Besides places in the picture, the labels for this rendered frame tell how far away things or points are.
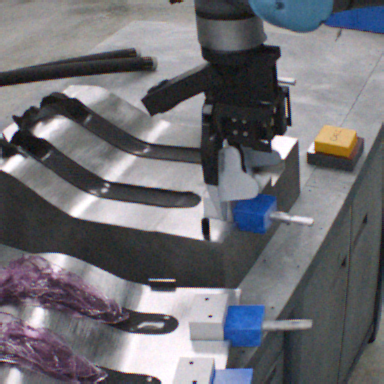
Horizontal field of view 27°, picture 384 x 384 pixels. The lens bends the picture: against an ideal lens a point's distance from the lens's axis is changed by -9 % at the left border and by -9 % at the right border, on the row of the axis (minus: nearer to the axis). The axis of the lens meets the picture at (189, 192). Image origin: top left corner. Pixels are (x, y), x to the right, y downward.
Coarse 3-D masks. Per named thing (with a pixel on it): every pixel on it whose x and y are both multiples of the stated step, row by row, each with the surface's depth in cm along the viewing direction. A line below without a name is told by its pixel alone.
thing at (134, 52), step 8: (128, 48) 169; (136, 48) 169; (80, 56) 163; (88, 56) 164; (96, 56) 165; (104, 56) 165; (112, 56) 166; (120, 56) 167; (128, 56) 168; (136, 56) 169; (40, 64) 159; (48, 64) 159; (56, 64) 160
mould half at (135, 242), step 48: (96, 96) 126; (0, 144) 116; (96, 144) 118; (192, 144) 119; (288, 144) 116; (0, 192) 111; (48, 192) 109; (288, 192) 117; (0, 240) 117; (48, 240) 112; (96, 240) 107; (144, 240) 103; (192, 240) 100; (240, 240) 103
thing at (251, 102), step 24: (264, 48) 91; (240, 72) 92; (264, 72) 90; (216, 96) 94; (240, 96) 93; (264, 96) 91; (288, 96) 96; (216, 120) 94; (240, 120) 94; (264, 120) 91; (288, 120) 97; (264, 144) 93
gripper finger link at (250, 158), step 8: (232, 144) 101; (240, 144) 101; (240, 152) 102; (248, 152) 103; (256, 152) 102; (248, 160) 103; (256, 160) 103; (264, 160) 103; (272, 160) 102; (280, 160) 102; (248, 168) 104
